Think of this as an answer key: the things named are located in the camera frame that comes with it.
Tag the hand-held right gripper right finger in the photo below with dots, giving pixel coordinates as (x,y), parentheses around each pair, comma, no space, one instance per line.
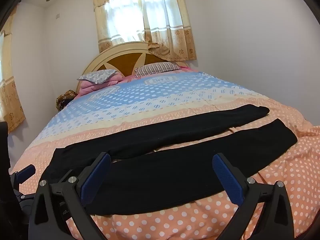
(228,183)

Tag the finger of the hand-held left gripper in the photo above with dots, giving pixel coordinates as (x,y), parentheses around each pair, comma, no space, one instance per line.
(26,171)

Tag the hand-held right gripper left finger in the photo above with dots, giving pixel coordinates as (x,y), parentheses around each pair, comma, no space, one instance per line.
(96,177)

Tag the black pants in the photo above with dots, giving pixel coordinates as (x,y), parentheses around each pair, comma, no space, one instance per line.
(162,175)

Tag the beige floral window curtain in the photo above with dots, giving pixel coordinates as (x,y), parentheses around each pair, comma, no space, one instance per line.
(10,100)
(125,17)

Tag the brown patterned cushion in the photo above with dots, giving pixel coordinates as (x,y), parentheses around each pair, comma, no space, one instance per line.
(65,98)

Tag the pink folded blanket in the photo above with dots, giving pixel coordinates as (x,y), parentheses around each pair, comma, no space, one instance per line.
(90,88)

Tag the polka dot bed blanket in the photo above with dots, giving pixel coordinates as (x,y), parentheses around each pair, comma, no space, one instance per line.
(150,100)

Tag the grey patterned pillow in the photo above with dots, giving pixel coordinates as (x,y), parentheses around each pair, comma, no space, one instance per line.
(100,76)

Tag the cream and brown headboard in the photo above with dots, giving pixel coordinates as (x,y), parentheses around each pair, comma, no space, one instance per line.
(125,60)

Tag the pink bed sheet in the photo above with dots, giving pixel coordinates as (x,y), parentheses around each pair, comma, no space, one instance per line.
(188,68)

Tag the striped pillow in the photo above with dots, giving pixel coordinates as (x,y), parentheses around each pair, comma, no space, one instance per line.
(155,68)

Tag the white wall vent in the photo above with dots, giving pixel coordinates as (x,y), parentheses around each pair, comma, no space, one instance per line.
(57,15)

